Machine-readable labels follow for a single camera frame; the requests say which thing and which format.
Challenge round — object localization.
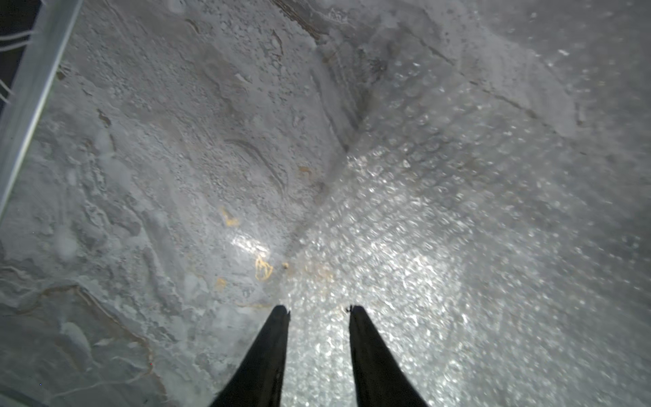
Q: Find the bubble wrap of orange glass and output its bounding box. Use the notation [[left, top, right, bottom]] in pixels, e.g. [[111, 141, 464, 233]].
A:
[[283, 36, 650, 406]]

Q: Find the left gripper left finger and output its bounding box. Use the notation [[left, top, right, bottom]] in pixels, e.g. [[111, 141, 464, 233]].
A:
[[210, 305, 291, 407]]

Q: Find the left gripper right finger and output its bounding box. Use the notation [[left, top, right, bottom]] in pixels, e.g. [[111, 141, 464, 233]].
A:
[[348, 305, 427, 407]]

